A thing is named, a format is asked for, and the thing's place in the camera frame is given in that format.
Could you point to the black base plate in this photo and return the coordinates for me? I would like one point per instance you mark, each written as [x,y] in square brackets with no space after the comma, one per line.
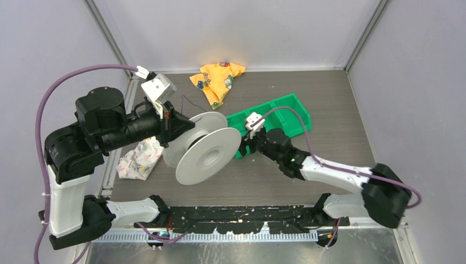
[294,219]

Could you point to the green three-compartment bin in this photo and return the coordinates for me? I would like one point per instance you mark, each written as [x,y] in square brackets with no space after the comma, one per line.
[283,119]

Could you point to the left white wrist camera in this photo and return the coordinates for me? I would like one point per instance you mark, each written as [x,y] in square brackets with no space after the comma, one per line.
[157,88]

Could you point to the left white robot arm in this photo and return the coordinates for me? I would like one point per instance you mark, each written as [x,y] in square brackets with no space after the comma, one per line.
[72,153]

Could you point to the white floral cloth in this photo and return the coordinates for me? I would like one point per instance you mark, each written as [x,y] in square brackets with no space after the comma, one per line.
[138,163]

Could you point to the yellow printed cloth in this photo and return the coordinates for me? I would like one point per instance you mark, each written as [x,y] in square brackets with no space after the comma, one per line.
[215,81]

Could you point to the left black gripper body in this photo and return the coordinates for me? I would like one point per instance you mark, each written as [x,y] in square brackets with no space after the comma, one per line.
[165,124]

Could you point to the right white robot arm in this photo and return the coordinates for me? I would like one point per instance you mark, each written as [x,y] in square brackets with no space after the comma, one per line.
[377,193]

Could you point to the clear plastic cable spool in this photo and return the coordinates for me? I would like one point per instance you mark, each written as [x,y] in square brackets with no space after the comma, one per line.
[203,151]

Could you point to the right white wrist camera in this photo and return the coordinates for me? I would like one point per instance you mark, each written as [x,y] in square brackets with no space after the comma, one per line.
[254,123]

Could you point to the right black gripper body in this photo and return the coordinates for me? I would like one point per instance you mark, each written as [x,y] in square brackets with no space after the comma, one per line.
[258,143]

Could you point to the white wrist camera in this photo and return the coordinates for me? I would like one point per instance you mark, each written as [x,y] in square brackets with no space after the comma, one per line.
[254,123]
[157,88]

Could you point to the slotted metal rail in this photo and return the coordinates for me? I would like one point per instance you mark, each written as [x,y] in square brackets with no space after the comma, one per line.
[229,237]

